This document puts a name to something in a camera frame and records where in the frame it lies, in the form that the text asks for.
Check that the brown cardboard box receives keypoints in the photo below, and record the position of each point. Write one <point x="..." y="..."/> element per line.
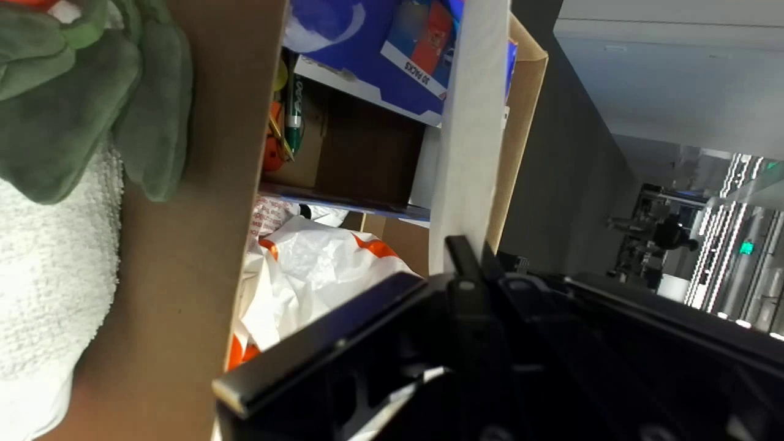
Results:
<point x="148" y="372"/>

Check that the blue snack pack box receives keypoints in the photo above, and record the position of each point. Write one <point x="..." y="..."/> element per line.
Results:
<point x="395" y="55"/>

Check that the white orange plastic bag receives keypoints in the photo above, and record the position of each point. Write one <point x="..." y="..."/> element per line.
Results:
<point x="295" y="273"/>

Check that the white towel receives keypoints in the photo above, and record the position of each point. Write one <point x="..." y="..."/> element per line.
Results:
<point x="58" y="284"/>

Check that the red strawberry plush toy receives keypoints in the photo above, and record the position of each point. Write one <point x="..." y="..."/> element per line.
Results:
<point x="86" y="71"/>

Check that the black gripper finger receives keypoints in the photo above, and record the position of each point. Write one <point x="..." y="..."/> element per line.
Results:
<point x="477" y="278"/>

